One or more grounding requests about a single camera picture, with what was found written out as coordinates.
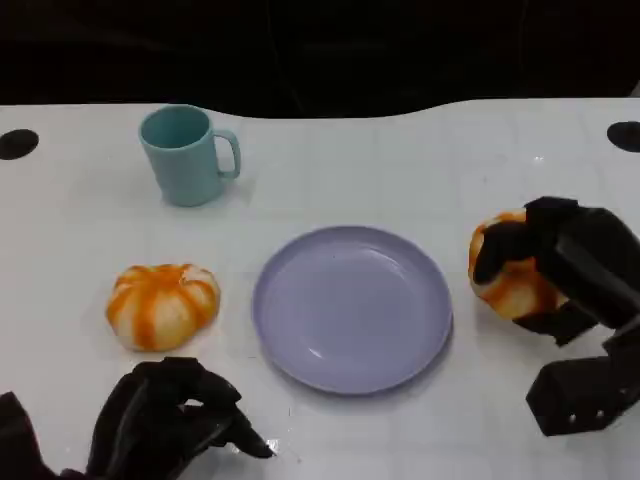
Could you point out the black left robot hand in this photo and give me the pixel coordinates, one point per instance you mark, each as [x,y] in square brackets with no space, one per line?
[150,422]

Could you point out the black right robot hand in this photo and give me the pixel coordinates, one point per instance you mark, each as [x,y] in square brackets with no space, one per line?
[580,255]

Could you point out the orange and white bread roll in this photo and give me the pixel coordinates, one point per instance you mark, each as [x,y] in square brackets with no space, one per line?
[162,306]
[520,292]

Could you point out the lilac plate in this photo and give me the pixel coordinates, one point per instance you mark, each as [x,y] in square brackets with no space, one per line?
[350,310]

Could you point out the pale green mug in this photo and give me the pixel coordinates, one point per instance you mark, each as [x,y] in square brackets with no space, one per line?
[184,167]

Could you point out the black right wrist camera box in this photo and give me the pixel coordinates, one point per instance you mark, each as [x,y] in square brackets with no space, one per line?
[585,395]

